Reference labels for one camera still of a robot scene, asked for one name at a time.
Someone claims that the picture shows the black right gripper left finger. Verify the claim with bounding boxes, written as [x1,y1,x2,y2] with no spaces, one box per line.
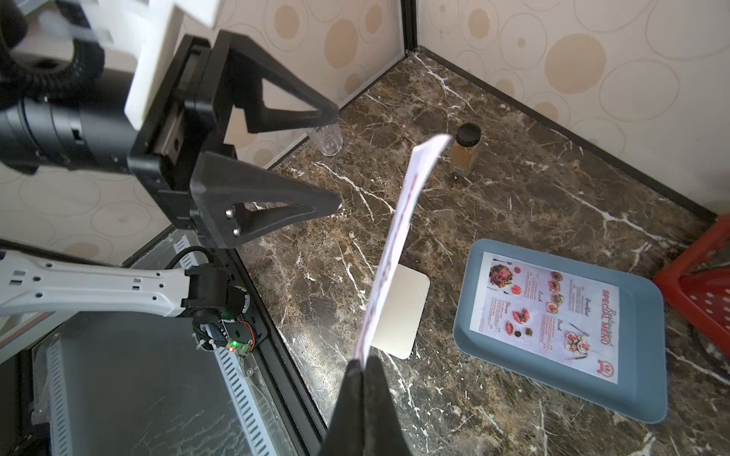
[319,360,364,456]

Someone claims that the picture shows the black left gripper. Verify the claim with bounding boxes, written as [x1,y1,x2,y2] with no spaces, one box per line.
[127,29,342,250]

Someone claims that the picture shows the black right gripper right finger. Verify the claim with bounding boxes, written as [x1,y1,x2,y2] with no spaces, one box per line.
[362,356,412,456]

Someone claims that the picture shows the old menu sheet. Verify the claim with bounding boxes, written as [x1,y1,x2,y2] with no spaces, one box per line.
[354,134,452,370]

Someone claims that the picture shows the new special menu sheet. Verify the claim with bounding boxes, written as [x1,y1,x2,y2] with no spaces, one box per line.
[470,253,620,384]

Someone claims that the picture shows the clear plastic cup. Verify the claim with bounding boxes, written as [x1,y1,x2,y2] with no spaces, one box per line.
[307,123,344,157]

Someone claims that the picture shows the spice jar with black lid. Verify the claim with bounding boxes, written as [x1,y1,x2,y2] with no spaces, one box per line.
[451,123,482,176]

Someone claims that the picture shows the blue-grey plastic tray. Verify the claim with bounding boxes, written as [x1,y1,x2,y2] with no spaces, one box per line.
[452,239,668,424]

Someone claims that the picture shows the red polka dot toaster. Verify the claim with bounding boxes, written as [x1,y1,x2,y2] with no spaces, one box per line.
[654,216,729,355]

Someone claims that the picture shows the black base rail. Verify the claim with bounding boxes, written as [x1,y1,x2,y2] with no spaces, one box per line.
[122,228,327,455]

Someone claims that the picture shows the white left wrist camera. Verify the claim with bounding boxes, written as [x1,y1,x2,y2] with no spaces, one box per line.
[80,0,221,130]

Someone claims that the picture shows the black vertical frame post left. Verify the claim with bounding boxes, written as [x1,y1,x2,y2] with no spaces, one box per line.
[400,0,418,55]

